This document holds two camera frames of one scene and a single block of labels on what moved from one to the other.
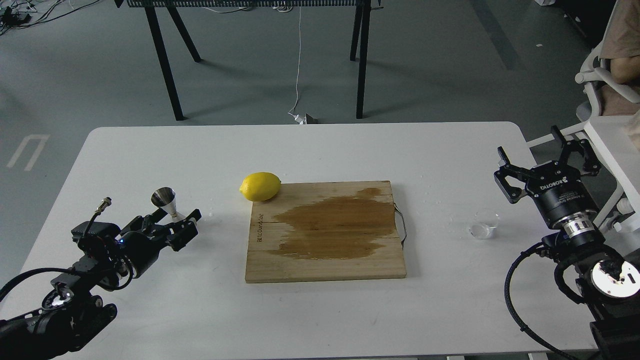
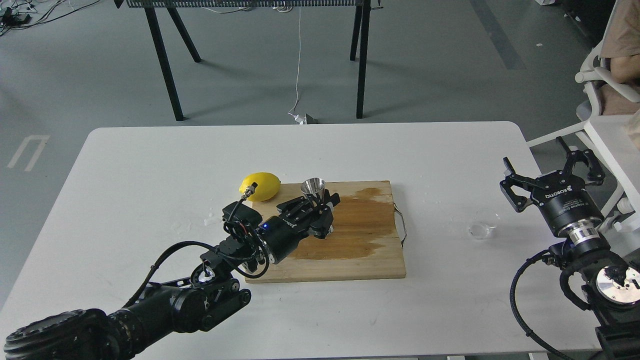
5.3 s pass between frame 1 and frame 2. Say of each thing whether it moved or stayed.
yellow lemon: stayed
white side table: stayed
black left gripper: moved
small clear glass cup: stayed
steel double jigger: moved
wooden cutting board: stayed
